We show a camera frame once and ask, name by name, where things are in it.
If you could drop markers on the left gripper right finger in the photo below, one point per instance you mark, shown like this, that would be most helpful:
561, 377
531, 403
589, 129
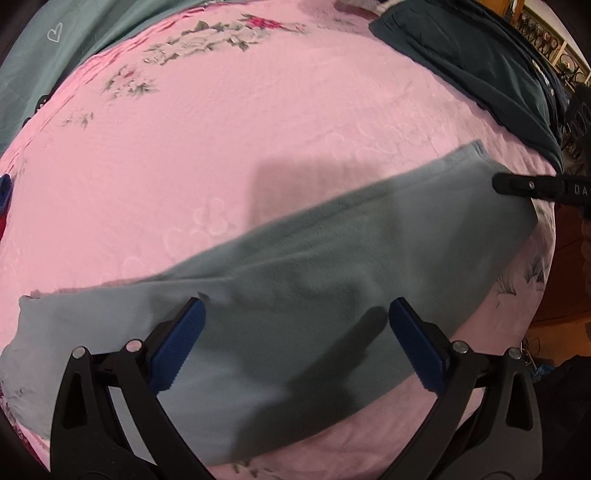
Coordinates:
485, 423

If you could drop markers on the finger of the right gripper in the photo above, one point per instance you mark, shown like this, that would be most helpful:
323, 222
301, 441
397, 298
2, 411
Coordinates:
565, 189

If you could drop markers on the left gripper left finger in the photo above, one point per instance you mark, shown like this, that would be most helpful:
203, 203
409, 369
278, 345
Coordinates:
87, 440

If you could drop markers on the grey pants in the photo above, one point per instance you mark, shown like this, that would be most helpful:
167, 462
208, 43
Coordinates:
295, 337

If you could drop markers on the dark teal folded clothes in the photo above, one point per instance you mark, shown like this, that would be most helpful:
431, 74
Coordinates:
489, 61

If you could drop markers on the red garment under blue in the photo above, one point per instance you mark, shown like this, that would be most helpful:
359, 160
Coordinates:
1, 228

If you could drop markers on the blue folded garment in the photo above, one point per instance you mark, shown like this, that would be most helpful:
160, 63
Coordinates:
6, 187

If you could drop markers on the pink bedspread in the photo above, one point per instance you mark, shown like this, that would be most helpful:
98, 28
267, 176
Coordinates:
220, 119

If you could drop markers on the teal patterned sheet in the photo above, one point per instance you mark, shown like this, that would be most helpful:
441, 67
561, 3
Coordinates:
59, 37

